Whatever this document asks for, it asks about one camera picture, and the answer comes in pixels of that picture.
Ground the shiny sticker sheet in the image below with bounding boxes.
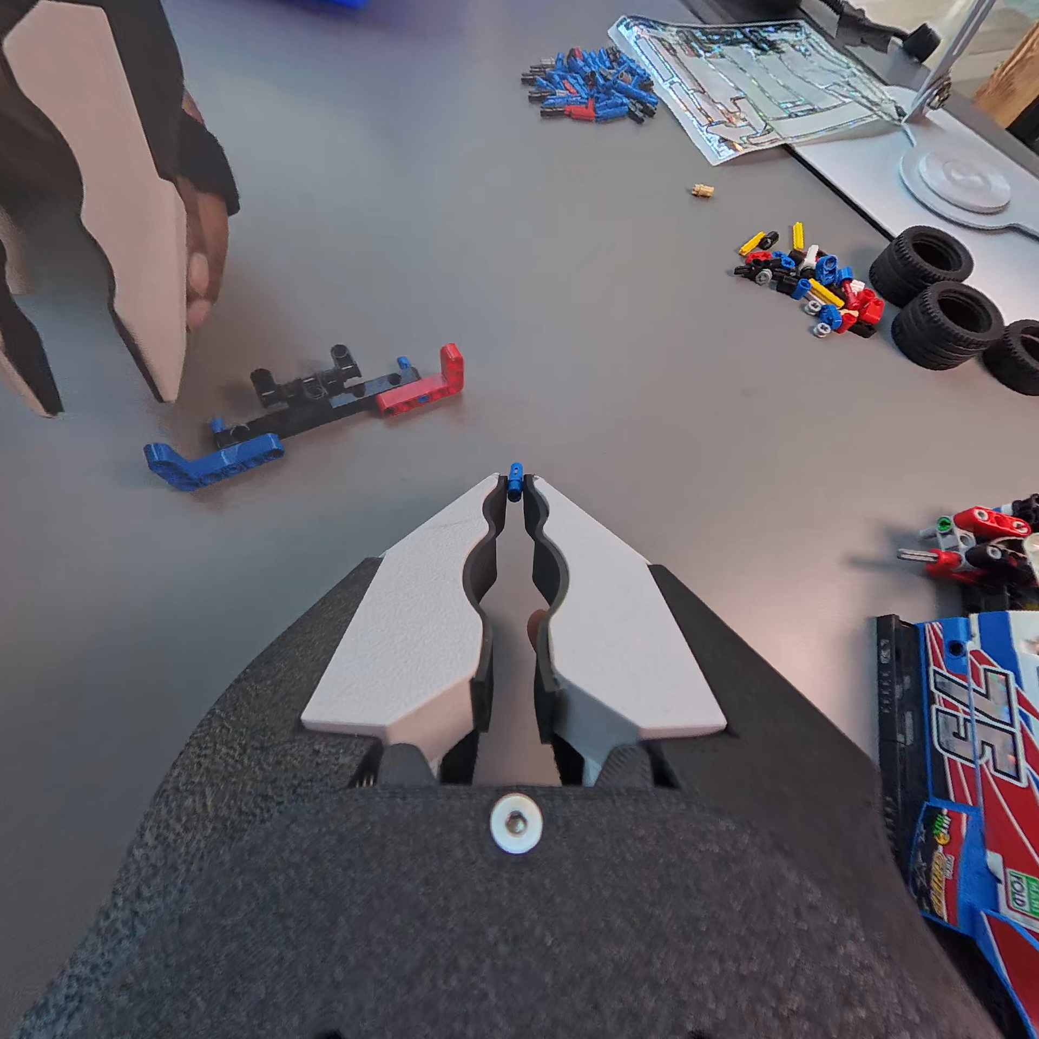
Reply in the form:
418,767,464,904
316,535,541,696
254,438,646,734
609,15,906,167

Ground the pile of blue red pins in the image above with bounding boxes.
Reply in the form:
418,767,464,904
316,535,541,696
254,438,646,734
522,46,659,124

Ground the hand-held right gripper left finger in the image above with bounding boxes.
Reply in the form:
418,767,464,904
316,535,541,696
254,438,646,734
300,473,508,786

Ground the pile of mixed small pieces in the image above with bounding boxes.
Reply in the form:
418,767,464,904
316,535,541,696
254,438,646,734
734,221,886,339

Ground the wooden post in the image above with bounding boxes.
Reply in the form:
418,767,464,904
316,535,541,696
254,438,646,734
972,24,1039,131

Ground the black red blue beam assembly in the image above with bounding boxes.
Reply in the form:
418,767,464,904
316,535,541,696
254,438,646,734
144,343,465,493

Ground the black toy tyre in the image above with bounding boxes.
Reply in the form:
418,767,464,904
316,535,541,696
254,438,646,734
870,226,975,308
891,280,1005,370
982,319,1039,397

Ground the person's left hand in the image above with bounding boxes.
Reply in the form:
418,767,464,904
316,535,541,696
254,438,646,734
174,88,241,336

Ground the grey desk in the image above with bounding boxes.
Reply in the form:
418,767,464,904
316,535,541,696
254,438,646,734
0,0,1039,1024

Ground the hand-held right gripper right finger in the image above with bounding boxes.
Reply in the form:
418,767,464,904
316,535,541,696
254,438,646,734
522,473,730,787

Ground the black power cable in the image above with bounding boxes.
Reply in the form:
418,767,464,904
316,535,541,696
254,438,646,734
816,0,943,62

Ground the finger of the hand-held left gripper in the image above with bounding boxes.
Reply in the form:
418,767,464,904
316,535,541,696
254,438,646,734
2,0,191,405
0,239,66,420

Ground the silver book stand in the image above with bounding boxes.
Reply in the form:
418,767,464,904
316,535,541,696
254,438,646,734
791,0,1039,245

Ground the partly built toy race car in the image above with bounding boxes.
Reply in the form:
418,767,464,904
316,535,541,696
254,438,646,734
877,495,1039,1039

